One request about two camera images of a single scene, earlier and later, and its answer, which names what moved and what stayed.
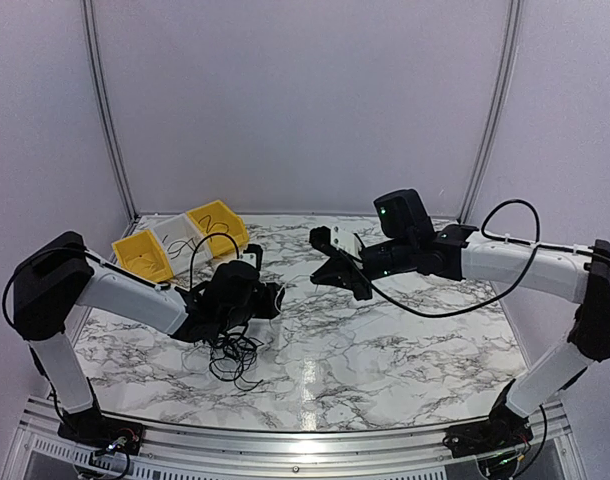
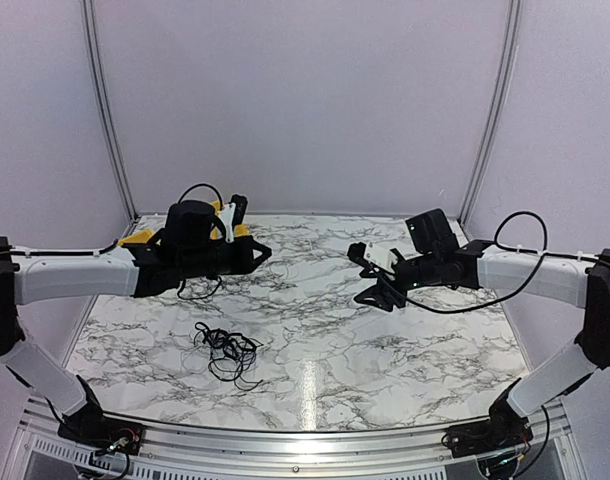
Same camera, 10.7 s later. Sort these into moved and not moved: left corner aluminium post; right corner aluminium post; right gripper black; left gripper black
Moved: right gripper black; left gripper black
Not moved: left corner aluminium post; right corner aluminium post
